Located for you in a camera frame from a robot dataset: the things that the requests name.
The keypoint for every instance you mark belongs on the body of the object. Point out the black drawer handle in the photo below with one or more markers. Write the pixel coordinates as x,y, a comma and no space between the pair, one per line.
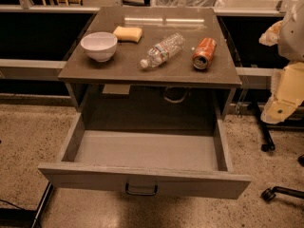
141,191

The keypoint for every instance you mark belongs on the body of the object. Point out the orange soda can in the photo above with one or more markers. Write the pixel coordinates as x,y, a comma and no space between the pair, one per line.
204,53

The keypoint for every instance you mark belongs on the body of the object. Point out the white bowl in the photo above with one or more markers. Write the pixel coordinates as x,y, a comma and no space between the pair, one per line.
99,46

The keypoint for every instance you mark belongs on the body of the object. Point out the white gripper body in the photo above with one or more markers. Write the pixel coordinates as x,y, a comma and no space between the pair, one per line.
293,37

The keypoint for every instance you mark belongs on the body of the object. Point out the clear plastic water bottle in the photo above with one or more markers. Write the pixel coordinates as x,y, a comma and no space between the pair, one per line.
163,51

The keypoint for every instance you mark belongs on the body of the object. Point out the black stand base left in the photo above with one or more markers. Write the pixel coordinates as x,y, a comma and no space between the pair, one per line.
14,216

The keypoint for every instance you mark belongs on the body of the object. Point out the yellow sponge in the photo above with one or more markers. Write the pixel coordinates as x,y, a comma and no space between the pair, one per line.
128,34

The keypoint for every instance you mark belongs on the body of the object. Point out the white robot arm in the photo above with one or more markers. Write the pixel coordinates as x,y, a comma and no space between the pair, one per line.
291,35

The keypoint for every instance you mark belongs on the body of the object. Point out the grey cabinet with top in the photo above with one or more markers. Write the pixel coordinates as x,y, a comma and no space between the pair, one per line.
122,88

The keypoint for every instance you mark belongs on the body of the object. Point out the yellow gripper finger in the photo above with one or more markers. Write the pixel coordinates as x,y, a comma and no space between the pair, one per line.
270,36

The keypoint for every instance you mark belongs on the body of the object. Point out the open grey top drawer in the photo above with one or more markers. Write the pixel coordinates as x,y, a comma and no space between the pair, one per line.
182,156

